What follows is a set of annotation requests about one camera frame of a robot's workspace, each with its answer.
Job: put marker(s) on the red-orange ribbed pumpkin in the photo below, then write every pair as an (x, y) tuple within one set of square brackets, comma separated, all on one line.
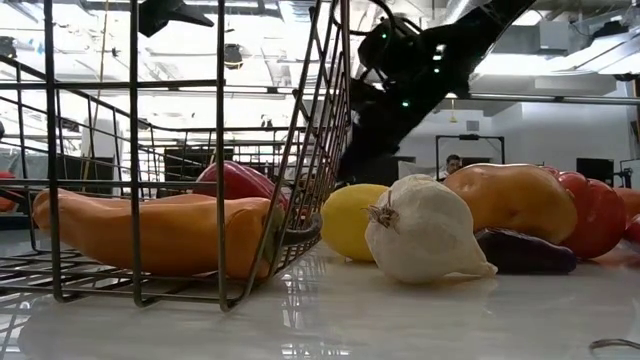
[(600, 215)]

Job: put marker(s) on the grey metal crossbar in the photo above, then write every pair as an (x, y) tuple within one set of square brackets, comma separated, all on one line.
[(550, 98)]

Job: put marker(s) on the person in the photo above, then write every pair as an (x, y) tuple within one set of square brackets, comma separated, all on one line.
[(452, 162)]

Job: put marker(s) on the round orange fruit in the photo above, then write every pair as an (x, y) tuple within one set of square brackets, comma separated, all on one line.
[(631, 200)]

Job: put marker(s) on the yellow lemon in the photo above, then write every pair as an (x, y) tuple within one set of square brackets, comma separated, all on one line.
[(350, 220)]

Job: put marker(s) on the white table mat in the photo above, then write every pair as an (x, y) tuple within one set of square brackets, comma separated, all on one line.
[(375, 320)]

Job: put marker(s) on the small purple eggplant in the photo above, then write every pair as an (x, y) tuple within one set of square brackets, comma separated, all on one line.
[(525, 255)]

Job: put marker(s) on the red bell pepper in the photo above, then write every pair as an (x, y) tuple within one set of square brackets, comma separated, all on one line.
[(235, 182)]

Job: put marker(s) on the black ceiling dome lamp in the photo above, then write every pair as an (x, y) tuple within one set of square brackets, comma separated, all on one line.
[(232, 55)]

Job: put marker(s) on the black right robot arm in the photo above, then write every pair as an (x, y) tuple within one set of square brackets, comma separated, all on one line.
[(475, 40)]

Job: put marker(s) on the black background monitor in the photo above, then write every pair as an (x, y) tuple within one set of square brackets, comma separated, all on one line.
[(595, 172)]

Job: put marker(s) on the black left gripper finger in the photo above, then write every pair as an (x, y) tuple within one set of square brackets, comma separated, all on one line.
[(187, 16)]

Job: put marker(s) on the carrot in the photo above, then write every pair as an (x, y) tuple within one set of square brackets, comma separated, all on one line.
[(175, 235)]

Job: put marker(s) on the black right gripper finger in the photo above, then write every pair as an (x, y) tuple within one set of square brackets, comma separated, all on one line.
[(354, 167), (377, 161)]

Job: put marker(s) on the long red chili pepper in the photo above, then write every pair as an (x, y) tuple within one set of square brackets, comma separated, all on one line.
[(634, 230)]

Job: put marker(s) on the black metal frame stand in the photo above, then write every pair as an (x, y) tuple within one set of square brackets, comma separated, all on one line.
[(470, 136)]

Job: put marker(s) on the orange chair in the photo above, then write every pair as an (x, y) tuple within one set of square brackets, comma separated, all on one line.
[(6, 202)]

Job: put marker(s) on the white garlic bulb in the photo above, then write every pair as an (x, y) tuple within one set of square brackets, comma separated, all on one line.
[(430, 240)]

